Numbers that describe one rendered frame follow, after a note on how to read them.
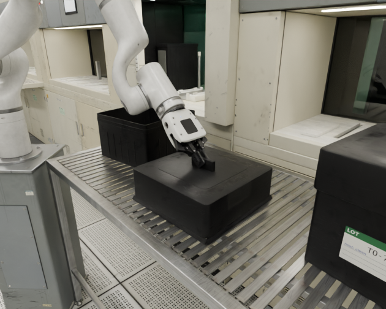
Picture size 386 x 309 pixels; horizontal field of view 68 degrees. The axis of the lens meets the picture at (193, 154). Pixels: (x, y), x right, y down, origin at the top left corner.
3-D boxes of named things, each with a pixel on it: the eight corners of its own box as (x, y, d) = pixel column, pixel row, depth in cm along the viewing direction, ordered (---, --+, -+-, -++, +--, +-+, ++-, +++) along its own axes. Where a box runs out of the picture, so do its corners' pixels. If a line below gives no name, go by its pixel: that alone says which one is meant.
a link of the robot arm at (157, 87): (151, 107, 79) (181, 92, 81) (129, 69, 82) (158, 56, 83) (154, 118, 87) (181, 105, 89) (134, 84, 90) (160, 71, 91)
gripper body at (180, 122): (164, 106, 78) (185, 140, 75) (190, 100, 84) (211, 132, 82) (152, 121, 83) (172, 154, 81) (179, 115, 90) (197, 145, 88)
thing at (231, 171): (131, 198, 84) (127, 157, 80) (200, 168, 104) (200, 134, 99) (206, 246, 65) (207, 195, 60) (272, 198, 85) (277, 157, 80)
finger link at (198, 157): (185, 145, 78) (198, 166, 76) (193, 142, 80) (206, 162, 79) (179, 151, 80) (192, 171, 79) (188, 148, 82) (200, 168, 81)
